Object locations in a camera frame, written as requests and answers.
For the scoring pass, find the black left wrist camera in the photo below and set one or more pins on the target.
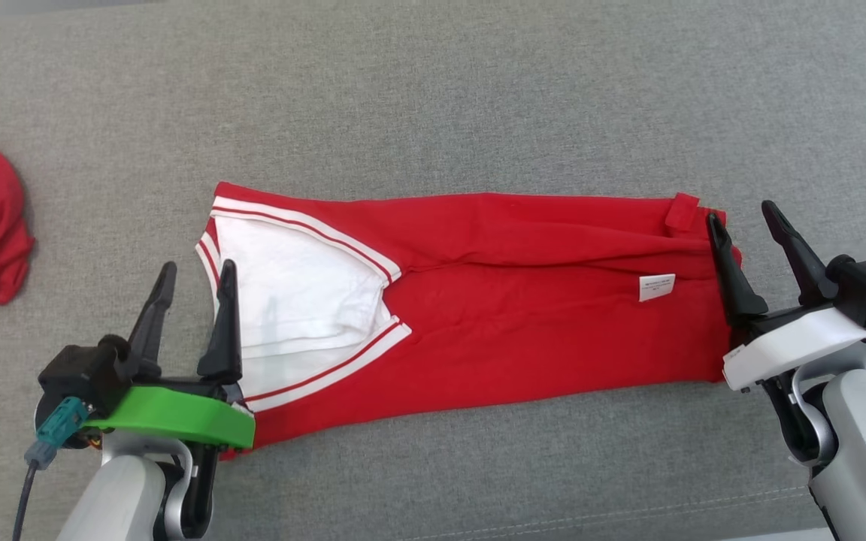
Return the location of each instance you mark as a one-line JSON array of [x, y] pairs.
[[87, 372]]

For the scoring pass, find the red jersey with white trim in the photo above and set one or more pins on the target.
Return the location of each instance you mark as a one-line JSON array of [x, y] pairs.
[[516, 323]]

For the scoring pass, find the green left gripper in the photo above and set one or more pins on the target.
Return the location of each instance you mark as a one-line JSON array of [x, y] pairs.
[[177, 417]]

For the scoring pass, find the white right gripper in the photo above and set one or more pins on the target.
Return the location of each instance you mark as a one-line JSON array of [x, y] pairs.
[[794, 346]]

